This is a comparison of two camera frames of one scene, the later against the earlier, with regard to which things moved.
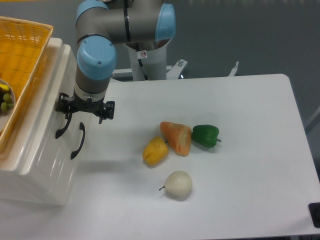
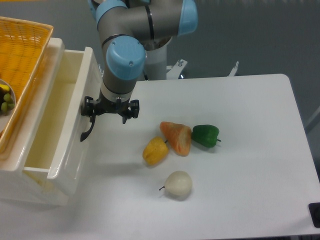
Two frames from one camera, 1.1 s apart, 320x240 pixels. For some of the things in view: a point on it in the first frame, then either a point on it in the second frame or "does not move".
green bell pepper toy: [205, 135] does not move
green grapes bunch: [8, 104] does not move
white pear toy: [179, 183] does not move
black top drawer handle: [60, 131] to [84, 134]
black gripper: [66, 102] to [104, 105]
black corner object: [314, 212] does not move
